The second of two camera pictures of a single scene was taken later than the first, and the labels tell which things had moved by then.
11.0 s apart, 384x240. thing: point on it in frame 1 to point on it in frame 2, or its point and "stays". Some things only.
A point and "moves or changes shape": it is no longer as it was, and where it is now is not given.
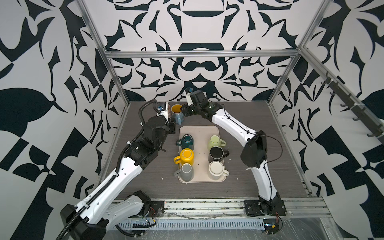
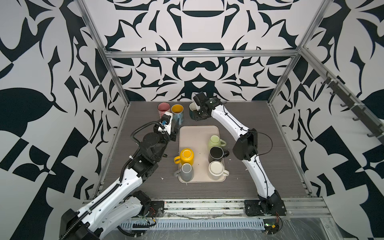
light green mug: [215, 141] stays
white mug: [216, 170] stays
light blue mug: [178, 115] stays
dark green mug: [186, 142] moves or changes shape
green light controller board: [271, 226] stays
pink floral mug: [169, 110] to [163, 107]
